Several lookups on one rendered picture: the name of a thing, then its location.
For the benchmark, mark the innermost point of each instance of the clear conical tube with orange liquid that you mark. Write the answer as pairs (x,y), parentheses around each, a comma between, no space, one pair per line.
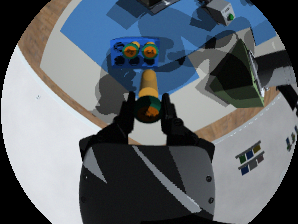
(131,50)
(150,51)

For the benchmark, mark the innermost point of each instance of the blue flat mat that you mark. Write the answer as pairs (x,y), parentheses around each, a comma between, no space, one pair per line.
(183,28)

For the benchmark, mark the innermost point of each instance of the conical tube with amber liquid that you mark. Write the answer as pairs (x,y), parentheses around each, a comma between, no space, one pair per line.
(148,107)

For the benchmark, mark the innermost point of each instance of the blue tube rack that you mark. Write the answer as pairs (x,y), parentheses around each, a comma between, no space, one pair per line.
(117,55)

